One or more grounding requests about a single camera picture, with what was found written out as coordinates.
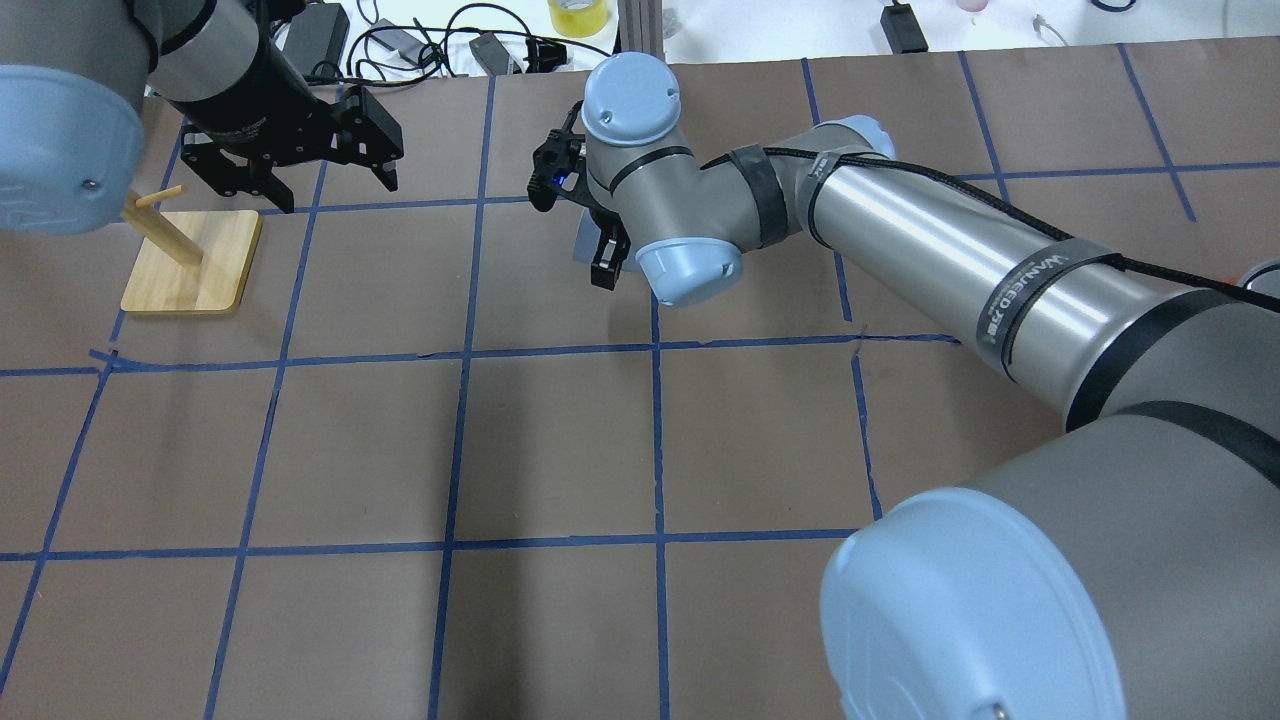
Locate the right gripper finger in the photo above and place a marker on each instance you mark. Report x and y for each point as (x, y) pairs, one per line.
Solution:
(611, 252)

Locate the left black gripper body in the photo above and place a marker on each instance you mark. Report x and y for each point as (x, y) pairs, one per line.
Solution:
(252, 97)

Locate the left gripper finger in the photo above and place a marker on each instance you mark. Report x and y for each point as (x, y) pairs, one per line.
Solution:
(366, 134)
(214, 167)

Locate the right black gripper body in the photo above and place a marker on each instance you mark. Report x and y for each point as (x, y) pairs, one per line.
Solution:
(607, 253)

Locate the light blue plastic cup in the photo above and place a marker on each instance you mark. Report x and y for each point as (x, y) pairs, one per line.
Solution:
(587, 239)

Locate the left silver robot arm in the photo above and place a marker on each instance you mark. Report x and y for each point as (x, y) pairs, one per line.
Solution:
(73, 79)

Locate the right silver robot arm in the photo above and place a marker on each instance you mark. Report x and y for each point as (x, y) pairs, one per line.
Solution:
(1125, 570)

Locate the wooden cup stand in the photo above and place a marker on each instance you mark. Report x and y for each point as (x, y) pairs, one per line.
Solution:
(190, 262)

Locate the yellow tape roll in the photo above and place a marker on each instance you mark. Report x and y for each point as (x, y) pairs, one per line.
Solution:
(578, 18)

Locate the black power adapter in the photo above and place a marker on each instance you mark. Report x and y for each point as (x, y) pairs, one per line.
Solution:
(902, 29)

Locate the aluminium frame post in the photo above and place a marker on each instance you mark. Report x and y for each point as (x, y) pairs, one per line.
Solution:
(640, 28)

